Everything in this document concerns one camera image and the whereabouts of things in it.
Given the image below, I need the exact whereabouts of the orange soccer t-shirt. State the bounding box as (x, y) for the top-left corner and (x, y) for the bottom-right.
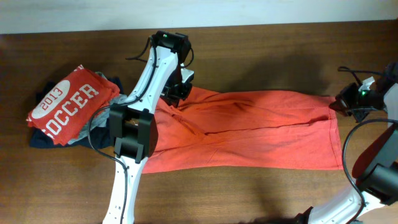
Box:
(144, 87), (342, 174)

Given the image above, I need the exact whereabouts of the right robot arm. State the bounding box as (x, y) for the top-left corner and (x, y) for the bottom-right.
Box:
(291, 62), (397, 224)

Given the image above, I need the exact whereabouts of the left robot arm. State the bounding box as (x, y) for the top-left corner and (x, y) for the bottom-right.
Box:
(103, 30), (194, 223)

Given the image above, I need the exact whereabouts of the folded grey shirt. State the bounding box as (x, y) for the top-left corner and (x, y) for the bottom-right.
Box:
(68, 72), (127, 145)

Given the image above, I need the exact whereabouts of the folded red soccer shirt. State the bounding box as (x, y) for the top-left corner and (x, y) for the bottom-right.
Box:
(27, 65), (120, 146)

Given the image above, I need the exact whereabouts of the folded navy shirt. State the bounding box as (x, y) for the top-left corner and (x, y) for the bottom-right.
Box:
(29, 77), (125, 149)

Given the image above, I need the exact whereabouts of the right black cable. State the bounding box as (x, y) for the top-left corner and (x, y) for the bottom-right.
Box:
(337, 65), (398, 224)

